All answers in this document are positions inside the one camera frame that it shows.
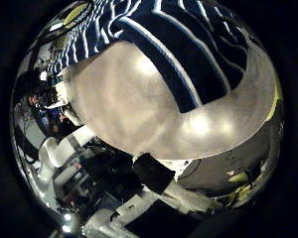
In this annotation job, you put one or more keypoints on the seated person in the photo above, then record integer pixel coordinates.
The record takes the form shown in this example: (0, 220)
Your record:
(39, 110)

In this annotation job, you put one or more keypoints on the navy white striped shirt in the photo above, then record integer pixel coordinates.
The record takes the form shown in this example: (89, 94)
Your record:
(195, 49)

